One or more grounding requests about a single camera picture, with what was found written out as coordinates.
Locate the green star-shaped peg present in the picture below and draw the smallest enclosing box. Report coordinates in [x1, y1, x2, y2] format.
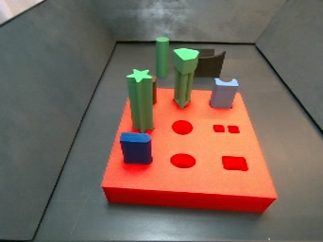
[127, 69, 154, 132]

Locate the red foam peg board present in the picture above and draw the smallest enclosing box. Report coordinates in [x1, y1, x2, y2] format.
[102, 89, 278, 213]

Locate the light blue notched block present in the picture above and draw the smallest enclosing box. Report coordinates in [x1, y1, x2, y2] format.
[210, 78, 240, 109]

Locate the green pentagon-top peg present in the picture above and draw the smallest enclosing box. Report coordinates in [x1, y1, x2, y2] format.
[174, 48, 199, 108]

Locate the black curved stand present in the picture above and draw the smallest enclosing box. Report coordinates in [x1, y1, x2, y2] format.
[195, 49, 226, 78]

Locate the dark blue rounded block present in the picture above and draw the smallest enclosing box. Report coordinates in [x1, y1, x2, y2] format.
[120, 132, 152, 164]

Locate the dark brown cylinder peg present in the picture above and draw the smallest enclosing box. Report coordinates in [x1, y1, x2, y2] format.
[151, 75, 158, 105]

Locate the green round cylinder peg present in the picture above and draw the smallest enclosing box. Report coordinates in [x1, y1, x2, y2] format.
[155, 37, 170, 78]

